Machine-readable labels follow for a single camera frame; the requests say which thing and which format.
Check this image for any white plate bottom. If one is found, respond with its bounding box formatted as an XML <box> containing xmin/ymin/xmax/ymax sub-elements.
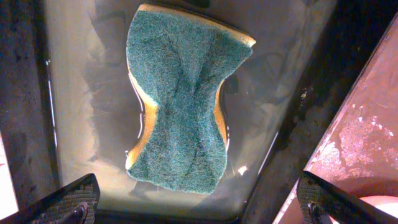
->
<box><xmin>329</xmin><ymin>194</ymin><xmax>398</xmax><ymax>224</ymax></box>

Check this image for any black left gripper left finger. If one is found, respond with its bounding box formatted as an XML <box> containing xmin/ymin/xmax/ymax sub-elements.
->
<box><xmin>1</xmin><ymin>174</ymin><xmax>100</xmax><ymax>224</ymax></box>

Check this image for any small dark green tray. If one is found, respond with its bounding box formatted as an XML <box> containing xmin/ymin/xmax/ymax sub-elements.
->
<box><xmin>1</xmin><ymin>1</ymin><xmax>397</xmax><ymax>223</ymax></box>

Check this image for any green yellow sponge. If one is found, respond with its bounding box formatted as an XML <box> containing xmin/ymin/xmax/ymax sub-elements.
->
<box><xmin>125</xmin><ymin>3</ymin><xmax>255</xmax><ymax>194</ymax></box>

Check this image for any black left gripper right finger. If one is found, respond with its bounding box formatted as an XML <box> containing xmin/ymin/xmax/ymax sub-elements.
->
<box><xmin>296</xmin><ymin>171</ymin><xmax>397</xmax><ymax>223</ymax></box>

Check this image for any large dark brown tray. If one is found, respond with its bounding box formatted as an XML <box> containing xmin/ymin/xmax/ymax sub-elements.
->
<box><xmin>272</xmin><ymin>14</ymin><xmax>398</xmax><ymax>224</ymax></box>

